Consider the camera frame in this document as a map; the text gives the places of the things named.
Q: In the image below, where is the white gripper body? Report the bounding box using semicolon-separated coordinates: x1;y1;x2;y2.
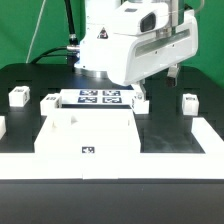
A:
107;0;199;86

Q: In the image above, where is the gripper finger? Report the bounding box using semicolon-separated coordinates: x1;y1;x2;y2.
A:
166;64;181;87
133;82;146;100

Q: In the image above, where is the white square table top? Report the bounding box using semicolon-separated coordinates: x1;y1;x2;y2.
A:
34;109;141;156

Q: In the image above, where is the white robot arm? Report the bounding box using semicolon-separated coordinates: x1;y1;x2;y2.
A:
75;0;198;98

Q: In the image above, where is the white fiducial marker plate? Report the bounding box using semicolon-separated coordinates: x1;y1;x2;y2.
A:
60;89;134;105

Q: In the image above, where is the white U-shaped obstacle fence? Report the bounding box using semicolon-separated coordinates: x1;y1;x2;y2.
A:
0;117;224;180

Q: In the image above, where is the white block left edge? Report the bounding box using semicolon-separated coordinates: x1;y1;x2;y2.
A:
0;116;6;140

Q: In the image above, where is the black cable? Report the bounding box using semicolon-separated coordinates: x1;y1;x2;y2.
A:
29;0;81;65

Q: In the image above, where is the white thin cable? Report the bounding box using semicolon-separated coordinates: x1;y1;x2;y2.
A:
25;0;48;64

